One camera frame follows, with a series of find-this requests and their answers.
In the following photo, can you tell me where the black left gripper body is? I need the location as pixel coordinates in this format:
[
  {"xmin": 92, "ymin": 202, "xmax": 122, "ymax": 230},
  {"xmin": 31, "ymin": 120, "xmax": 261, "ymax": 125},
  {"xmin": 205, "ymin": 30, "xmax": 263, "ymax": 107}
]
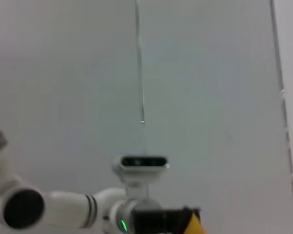
[{"xmin": 131, "ymin": 208, "xmax": 194, "ymax": 234}]

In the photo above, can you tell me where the grey head camera mount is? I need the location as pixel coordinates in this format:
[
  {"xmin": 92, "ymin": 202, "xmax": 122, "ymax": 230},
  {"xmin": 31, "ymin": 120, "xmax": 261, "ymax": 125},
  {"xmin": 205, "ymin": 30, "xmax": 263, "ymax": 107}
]
[{"xmin": 123, "ymin": 180, "xmax": 162, "ymax": 211}]

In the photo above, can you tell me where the white robot head camera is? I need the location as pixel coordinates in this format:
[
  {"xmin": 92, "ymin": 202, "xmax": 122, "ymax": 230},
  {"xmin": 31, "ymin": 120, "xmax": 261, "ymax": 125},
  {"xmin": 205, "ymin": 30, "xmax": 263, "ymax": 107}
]
[{"xmin": 111, "ymin": 155, "xmax": 171, "ymax": 182}]

